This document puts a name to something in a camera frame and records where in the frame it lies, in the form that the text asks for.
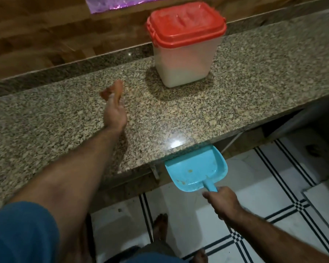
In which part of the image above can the grey cabinet door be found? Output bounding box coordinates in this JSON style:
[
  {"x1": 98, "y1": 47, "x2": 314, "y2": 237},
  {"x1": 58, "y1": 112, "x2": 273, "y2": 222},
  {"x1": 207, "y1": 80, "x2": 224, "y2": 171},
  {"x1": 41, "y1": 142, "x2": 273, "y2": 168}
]
[{"x1": 263, "y1": 100, "x2": 329, "y2": 141}]

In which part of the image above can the person's foot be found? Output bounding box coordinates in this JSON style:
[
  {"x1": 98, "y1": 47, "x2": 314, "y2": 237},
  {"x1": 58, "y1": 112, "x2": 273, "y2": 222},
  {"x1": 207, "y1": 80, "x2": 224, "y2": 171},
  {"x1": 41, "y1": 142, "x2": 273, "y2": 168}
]
[
  {"x1": 153, "y1": 213, "x2": 169, "y2": 242},
  {"x1": 193, "y1": 249, "x2": 209, "y2": 263}
]

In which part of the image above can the person's left forearm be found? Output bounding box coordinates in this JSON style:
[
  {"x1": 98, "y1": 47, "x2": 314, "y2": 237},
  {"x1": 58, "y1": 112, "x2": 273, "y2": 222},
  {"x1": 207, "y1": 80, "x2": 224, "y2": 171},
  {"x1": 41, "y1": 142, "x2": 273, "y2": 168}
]
[{"x1": 8, "y1": 126, "x2": 126, "y2": 263}]

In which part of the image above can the person's left foot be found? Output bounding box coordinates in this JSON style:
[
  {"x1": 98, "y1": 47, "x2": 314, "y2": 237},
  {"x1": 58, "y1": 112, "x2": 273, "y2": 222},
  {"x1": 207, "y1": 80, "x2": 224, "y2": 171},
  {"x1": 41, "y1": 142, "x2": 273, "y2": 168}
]
[{"x1": 153, "y1": 213, "x2": 169, "y2": 242}]

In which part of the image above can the pink film on sill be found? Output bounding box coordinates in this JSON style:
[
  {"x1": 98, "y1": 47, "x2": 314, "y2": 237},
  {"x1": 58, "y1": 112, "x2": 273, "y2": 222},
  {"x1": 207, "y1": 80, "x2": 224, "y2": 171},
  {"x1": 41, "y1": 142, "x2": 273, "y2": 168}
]
[{"x1": 85, "y1": 0, "x2": 166, "y2": 14}]

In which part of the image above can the red plastic lid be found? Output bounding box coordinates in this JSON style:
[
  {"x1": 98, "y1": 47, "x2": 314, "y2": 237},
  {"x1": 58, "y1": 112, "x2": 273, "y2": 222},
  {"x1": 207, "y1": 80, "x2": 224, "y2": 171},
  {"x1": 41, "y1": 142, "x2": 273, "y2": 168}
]
[{"x1": 145, "y1": 1, "x2": 227, "y2": 49}]

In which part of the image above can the blue plastic dustpan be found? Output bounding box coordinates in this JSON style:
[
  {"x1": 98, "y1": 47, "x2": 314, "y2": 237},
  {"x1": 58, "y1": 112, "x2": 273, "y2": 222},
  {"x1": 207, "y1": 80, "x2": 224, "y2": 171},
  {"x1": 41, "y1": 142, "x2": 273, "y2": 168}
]
[{"x1": 164, "y1": 145, "x2": 228, "y2": 193}]

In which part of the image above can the person's right hand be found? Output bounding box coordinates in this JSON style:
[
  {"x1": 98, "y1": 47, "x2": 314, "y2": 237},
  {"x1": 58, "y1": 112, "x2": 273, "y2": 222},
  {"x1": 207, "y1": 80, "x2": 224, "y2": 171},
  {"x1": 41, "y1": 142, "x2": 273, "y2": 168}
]
[{"x1": 202, "y1": 186, "x2": 245, "y2": 222}]

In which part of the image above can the clear plastic container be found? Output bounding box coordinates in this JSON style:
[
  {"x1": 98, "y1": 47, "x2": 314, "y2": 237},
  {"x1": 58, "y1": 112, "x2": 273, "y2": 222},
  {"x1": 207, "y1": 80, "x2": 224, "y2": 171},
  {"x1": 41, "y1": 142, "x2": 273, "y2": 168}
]
[{"x1": 153, "y1": 35, "x2": 224, "y2": 88}]

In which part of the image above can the person's blue shirt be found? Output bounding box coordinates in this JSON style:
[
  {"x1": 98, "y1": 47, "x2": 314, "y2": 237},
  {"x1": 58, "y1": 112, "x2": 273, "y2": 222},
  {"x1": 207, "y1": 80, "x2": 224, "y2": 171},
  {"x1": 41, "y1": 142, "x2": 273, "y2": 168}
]
[{"x1": 0, "y1": 201, "x2": 187, "y2": 263}]

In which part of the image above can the person's right foot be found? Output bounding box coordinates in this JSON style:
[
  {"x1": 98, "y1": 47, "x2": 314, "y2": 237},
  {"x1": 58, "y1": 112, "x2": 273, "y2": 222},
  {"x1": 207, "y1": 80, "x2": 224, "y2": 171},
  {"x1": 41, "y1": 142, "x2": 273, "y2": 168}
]
[{"x1": 193, "y1": 249, "x2": 209, "y2": 263}]

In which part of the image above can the person's right forearm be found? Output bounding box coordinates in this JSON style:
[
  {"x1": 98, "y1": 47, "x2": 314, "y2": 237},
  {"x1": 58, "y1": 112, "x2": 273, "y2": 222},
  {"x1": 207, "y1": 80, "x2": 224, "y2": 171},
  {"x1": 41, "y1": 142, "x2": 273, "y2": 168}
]
[{"x1": 224, "y1": 208, "x2": 329, "y2": 263}]

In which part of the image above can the orange cleaning cloth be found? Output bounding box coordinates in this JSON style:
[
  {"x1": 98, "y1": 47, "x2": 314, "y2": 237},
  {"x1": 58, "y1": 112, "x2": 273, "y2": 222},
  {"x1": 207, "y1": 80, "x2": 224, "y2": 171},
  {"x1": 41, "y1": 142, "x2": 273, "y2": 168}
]
[{"x1": 99, "y1": 80, "x2": 125, "y2": 102}]

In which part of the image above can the person's left hand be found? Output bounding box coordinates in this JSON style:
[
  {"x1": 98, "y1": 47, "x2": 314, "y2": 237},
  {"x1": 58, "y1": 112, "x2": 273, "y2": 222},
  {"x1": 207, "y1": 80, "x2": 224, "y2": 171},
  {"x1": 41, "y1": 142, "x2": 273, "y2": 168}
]
[{"x1": 102, "y1": 93, "x2": 128, "y2": 132}]

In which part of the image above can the speckled granite countertop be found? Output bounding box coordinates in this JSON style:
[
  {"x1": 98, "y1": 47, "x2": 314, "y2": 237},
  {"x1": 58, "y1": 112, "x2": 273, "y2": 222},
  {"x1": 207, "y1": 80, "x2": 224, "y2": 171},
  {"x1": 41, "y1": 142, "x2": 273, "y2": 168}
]
[{"x1": 0, "y1": 5, "x2": 329, "y2": 214}]

